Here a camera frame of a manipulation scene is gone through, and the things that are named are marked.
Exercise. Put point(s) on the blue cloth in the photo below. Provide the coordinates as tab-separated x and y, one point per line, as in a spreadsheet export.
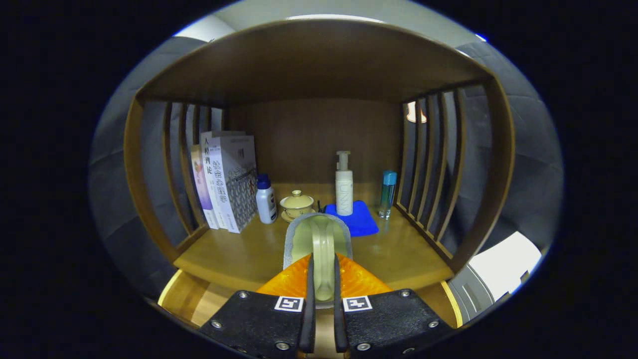
361	222

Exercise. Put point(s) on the teal glass bottle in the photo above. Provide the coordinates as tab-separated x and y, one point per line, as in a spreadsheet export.
387	197

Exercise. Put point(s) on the white pump bottle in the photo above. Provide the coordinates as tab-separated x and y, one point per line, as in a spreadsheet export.
344	189

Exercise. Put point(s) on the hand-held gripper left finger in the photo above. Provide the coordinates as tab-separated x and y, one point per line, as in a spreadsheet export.
309	319

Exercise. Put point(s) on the yellow lidded teacup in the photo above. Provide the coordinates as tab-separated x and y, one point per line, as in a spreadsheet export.
297	204

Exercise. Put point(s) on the brown wooden cabinet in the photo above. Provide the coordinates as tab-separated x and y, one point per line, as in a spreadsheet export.
309	60

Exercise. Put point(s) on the wooden countertop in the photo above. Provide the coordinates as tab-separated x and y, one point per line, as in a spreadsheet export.
239	254

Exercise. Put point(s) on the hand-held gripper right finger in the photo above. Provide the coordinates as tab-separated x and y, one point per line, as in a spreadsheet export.
339	319

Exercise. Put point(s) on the white bottle blue cap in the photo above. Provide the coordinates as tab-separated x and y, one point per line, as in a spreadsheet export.
266	202

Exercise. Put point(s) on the thick white patterned book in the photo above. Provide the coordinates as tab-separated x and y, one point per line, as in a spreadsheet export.
234	184

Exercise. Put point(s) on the thin white book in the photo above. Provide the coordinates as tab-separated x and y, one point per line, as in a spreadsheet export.
212	179

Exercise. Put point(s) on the brown wooden drawer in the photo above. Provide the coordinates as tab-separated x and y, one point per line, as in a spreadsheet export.
199	299

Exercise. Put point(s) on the pink book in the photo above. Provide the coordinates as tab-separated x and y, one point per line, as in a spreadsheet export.
202	189

